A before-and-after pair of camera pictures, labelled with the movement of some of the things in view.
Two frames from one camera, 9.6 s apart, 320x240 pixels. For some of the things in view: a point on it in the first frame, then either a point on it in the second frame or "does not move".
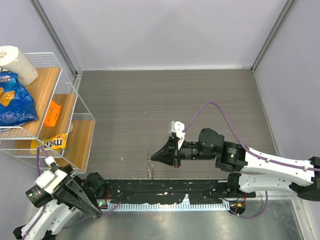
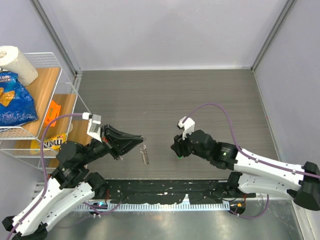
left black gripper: [69, 192] to [121, 147]
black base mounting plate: [169, 191] does not move
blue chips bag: [17, 106] does not move
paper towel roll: [13, 60] does not move
